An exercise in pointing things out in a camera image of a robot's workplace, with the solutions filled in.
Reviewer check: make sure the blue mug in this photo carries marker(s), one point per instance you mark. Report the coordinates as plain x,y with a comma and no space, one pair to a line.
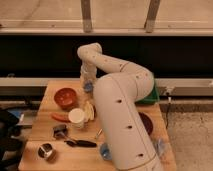
105,152

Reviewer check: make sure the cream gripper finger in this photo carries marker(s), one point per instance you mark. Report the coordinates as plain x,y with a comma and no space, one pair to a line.
93,82
82,81

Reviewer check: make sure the black handled tool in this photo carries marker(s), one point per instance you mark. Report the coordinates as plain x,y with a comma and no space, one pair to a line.
81,143

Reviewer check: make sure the red bowl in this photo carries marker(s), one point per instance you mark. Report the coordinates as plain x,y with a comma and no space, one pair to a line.
66,98

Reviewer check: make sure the green plastic bin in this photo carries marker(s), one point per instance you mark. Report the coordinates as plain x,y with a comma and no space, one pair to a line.
152,98

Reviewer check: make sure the blue sponge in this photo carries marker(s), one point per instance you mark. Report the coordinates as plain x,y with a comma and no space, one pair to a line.
88,87

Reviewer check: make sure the orange carrot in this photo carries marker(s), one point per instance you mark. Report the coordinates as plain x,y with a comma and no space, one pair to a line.
59,117

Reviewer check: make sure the light blue cloth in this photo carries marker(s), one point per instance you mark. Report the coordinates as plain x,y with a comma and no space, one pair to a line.
159,147

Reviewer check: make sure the black bag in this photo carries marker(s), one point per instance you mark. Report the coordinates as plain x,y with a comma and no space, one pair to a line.
7,142

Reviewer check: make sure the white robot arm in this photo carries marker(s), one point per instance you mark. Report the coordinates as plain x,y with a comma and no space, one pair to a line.
115,95

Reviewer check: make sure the silver metal cup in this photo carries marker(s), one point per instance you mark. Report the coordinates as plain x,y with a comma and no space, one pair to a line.
46,151

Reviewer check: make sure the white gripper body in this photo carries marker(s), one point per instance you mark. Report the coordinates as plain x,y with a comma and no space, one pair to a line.
88,72

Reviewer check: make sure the yellow banana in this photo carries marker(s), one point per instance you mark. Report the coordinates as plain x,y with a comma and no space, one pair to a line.
89,111

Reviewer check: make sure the white cup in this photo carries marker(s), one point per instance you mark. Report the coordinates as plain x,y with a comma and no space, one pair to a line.
77,117

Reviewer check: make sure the purple bowl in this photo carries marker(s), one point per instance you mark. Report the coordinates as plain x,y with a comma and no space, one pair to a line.
147,123

